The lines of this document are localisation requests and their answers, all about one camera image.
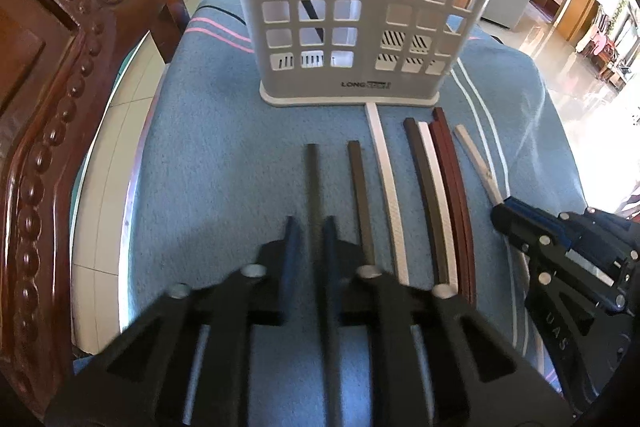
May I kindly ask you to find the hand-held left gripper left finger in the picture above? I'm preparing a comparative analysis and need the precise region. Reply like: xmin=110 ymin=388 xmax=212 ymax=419
xmin=45 ymin=216 xmax=306 ymax=427

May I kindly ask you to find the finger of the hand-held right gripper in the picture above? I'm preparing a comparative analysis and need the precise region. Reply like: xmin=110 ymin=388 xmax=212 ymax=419
xmin=490 ymin=205 xmax=572 ymax=289
xmin=502 ymin=198 xmax=627 ymax=239

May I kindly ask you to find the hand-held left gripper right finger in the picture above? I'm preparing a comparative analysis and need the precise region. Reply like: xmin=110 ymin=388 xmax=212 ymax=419
xmin=320 ymin=216 xmax=576 ymax=427

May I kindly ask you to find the dark brown chopstick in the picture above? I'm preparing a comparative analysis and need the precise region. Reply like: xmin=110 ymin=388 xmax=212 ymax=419
xmin=346 ymin=140 xmax=377 ymax=269
xmin=403 ymin=117 xmax=451 ymax=285

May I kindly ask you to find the white chopstick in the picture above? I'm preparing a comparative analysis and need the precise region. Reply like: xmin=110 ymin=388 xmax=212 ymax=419
xmin=417 ymin=121 xmax=460 ymax=288
xmin=364 ymin=103 xmax=412 ymax=286
xmin=453 ymin=125 xmax=506 ymax=205

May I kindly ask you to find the white plastic utensil basket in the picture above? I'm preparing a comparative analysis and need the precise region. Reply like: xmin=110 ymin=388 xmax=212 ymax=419
xmin=216 ymin=0 xmax=523 ymax=108

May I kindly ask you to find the maroon chopstick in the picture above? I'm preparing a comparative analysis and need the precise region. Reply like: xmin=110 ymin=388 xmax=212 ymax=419
xmin=433 ymin=107 xmax=477 ymax=305
xmin=429 ymin=121 xmax=471 ymax=300

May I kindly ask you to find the blue striped towel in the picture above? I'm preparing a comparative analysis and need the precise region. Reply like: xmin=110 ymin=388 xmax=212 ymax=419
xmin=120 ymin=0 xmax=588 ymax=427

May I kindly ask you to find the carved wooden chair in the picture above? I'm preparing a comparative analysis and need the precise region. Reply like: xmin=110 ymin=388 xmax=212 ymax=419
xmin=0 ymin=0 xmax=191 ymax=418

